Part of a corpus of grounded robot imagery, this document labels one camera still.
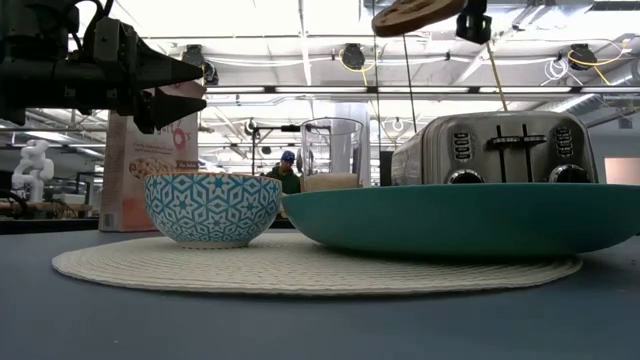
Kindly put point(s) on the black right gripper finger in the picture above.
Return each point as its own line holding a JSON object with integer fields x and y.
{"x": 473, "y": 25}

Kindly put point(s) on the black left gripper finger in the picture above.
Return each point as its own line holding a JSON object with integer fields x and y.
{"x": 165, "y": 70}
{"x": 170, "y": 107}

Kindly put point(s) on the pink cereal box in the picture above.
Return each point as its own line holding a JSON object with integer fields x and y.
{"x": 120, "y": 200}

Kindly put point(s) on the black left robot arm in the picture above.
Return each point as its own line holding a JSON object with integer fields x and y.
{"x": 30, "y": 30}

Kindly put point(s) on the blue patterned bowl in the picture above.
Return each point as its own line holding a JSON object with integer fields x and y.
{"x": 212, "y": 207}

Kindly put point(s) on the white robot figure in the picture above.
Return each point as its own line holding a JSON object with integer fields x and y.
{"x": 32, "y": 170}

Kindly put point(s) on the silver four-slot toaster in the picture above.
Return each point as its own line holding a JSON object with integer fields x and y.
{"x": 500, "y": 150}

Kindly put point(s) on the person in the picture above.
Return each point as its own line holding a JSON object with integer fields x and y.
{"x": 285, "y": 175}

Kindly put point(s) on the wooden workbench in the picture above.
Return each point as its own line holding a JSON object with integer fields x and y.
{"x": 45, "y": 206}

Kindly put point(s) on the clear glass with milk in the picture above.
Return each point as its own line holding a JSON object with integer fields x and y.
{"x": 332, "y": 165}

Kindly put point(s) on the green round plate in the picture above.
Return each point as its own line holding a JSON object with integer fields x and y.
{"x": 450, "y": 220}

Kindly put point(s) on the white round woven placemat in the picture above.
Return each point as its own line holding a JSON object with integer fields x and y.
{"x": 300, "y": 272}

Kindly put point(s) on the black camera stand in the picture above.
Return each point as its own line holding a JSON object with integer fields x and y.
{"x": 270, "y": 128}

